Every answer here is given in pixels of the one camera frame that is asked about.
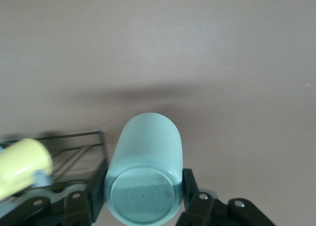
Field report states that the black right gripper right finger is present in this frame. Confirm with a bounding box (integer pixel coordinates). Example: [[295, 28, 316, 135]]
[[176, 168, 275, 226]]

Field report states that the yellow cup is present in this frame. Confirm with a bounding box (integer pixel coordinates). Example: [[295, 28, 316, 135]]
[[0, 138, 54, 201]]

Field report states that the mint green cup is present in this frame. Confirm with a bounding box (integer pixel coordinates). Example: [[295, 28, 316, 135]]
[[103, 111, 185, 225]]

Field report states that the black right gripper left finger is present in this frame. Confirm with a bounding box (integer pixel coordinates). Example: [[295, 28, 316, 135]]
[[9, 161, 109, 226]]

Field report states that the black wire cup rack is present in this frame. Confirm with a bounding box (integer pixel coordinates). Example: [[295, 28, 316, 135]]
[[0, 129, 110, 191]]

